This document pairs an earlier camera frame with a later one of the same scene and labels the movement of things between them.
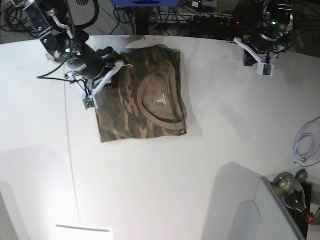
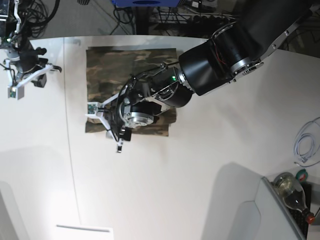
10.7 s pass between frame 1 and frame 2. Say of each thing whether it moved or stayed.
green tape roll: stayed
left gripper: moved
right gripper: moved
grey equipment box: stayed
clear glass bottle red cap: stayed
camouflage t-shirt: moved
